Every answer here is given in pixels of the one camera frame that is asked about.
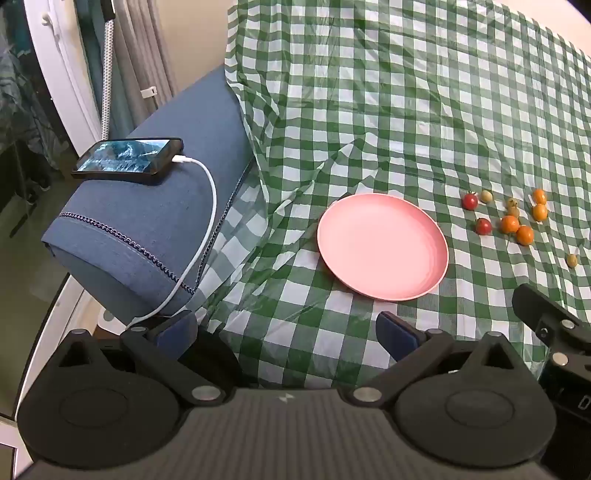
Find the grey curtain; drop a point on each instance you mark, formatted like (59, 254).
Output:
(147, 46)

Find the white curtain clip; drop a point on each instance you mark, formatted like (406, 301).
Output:
(147, 91)

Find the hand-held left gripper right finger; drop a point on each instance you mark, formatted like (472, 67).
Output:
(396, 336)

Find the green checkered tablecloth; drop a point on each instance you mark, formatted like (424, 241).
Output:
(369, 92)

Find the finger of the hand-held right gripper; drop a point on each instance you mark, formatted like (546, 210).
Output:
(538, 304)

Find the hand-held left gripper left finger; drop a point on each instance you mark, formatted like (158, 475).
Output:
(178, 331)

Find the red cherry tomato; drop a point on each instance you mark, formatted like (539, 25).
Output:
(484, 226)
(470, 201)

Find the small yellow-green fruit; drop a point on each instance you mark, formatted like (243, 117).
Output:
(572, 261)

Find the white hook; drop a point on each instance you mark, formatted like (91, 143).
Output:
(47, 19)

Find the small orange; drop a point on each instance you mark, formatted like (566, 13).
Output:
(510, 225)
(539, 213)
(539, 196)
(525, 236)

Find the black smartphone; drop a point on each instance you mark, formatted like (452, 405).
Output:
(124, 157)

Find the black garment steamer head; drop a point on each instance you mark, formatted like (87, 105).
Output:
(107, 8)

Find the tan longan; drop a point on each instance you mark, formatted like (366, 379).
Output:
(513, 213)

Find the small yellow spotted fruit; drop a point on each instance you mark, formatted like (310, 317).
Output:
(511, 202)

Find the glass door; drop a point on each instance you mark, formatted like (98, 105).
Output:
(23, 92)

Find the pink plate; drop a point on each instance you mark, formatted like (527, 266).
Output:
(383, 244)

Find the blue sofa armrest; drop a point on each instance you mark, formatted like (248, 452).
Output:
(138, 230)

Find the white door frame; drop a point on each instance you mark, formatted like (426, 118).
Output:
(69, 92)

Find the beige longan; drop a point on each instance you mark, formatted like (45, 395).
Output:
(486, 196)

